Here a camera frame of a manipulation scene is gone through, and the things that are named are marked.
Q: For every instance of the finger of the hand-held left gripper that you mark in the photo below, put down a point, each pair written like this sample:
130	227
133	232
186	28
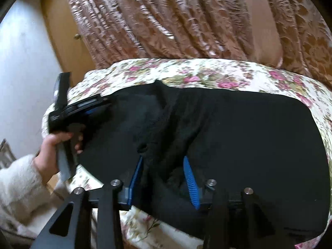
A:
90	105

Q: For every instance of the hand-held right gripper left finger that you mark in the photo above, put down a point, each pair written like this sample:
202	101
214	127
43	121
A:
135	172

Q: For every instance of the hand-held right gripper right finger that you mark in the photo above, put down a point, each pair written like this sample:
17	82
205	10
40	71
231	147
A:
190	181

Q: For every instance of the black embroidered pants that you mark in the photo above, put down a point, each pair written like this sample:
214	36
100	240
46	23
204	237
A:
220	147

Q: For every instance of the person's left forearm white sleeve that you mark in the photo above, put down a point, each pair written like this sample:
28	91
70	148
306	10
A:
18	194

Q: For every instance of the person's left hand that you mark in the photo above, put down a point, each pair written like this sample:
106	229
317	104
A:
48	158

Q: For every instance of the grey slatted object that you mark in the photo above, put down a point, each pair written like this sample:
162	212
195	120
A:
6	154

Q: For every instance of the round metal door knob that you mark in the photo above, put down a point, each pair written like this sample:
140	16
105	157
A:
77	36

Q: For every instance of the wooden door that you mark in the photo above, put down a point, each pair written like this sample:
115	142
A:
62	36

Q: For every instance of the brown floral velvet curtain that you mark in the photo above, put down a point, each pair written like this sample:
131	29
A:
155	18

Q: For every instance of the floral rose bedsheet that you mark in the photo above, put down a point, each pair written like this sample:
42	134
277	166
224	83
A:
194	72

